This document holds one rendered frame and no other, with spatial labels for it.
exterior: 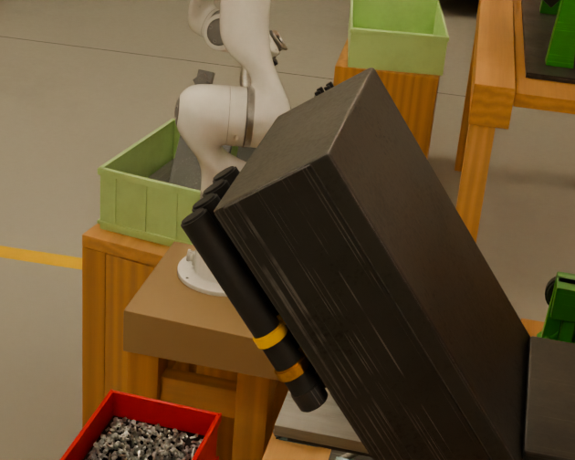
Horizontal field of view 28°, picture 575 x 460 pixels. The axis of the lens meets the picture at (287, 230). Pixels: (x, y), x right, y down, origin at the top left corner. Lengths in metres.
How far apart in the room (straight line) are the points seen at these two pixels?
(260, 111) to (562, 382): 0.88
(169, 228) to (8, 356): 1.21
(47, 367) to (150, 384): 1.43
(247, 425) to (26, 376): 1.50
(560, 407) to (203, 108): 0.98
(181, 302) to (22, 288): 2.02
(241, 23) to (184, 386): 0.77
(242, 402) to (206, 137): 0.57
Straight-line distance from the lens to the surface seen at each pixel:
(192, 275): 2.43
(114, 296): 2.98
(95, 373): 3.14
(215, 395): 2.45
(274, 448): 2.03
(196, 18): 2.70
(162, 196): 2.85
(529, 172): 5.73
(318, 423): 1.70
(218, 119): 2.25
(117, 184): 2.90
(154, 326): 2.31
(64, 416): 3.64
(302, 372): 1.48
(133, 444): 2.06
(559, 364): 1.72
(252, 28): 2.27
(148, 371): 2.45
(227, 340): 2.27
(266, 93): 2.26
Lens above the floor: 2.12
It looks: 26 degrees down
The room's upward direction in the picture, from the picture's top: 5 degrees clockwise
